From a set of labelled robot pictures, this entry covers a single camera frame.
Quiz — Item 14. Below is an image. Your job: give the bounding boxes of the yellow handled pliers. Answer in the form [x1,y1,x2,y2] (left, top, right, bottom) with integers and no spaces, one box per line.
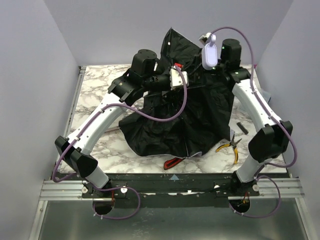
[215,133,243,165]

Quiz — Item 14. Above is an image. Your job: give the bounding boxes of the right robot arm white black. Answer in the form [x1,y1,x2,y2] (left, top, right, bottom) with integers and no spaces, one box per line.
[217,38,293,193]

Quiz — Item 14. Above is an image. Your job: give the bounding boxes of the aluminium frame rail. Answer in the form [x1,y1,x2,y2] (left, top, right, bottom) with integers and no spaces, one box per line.
[40,178,305,202]

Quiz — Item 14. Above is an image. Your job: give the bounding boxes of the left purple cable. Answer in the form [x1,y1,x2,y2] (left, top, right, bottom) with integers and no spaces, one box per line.
[51,65,188,220]

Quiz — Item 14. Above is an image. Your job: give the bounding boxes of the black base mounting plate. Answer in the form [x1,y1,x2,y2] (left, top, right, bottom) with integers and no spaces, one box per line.
[82,173,259,208]

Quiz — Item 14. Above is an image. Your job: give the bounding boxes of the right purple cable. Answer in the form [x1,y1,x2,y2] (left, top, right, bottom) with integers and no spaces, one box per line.
[210,26,298,218]

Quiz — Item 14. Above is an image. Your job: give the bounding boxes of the red black utility knife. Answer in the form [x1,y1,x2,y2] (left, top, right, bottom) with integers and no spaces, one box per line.
[163,157,185,170]

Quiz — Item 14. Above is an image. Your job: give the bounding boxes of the lavender folding umbrella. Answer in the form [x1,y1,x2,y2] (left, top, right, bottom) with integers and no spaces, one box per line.
[118,29,234,158]

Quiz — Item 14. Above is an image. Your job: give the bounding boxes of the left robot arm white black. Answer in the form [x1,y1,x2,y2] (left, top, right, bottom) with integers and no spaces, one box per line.
[54,49,170,189]

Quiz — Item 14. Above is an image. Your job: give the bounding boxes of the purple cable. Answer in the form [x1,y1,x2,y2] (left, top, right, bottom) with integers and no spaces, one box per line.
[210,26,298,218]
[51,65,188,220]

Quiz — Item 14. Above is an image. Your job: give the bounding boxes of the small black comb part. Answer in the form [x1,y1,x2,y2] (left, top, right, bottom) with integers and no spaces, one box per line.
[236,122,249,135]

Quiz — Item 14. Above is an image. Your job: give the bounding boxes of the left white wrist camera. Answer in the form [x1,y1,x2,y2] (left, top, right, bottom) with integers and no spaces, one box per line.
[169,65,189,90]

